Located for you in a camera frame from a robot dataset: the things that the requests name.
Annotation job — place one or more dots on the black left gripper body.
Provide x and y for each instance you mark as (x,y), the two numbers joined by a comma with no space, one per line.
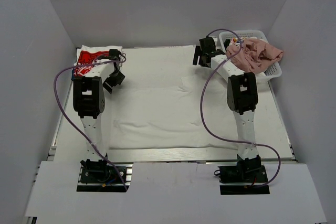
(111,83)

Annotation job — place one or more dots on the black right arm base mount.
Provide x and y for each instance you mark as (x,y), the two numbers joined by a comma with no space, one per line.
(247,177)

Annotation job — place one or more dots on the white t-shirt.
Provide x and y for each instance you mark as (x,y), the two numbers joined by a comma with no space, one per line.
(167,102)

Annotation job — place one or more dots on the white plastic laundry basket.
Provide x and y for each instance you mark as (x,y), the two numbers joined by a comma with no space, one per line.
(272,71)

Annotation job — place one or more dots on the folded red Coca-Cola t-shirt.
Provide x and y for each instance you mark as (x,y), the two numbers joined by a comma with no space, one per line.
(87,55)

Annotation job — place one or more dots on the pink t-shirt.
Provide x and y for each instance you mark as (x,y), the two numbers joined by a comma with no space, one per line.
(255,55)

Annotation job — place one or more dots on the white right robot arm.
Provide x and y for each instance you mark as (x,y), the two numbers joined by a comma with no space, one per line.
(242,95)

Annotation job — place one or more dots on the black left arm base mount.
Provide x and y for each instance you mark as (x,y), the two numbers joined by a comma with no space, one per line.
(101,177)

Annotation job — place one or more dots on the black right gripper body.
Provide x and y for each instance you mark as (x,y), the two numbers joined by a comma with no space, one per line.
(197,55)

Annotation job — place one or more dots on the colourful garment in basket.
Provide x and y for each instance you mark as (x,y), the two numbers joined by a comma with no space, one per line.
(233,41)

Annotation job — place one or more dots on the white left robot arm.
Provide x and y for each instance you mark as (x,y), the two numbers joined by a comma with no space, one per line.
(96,74)

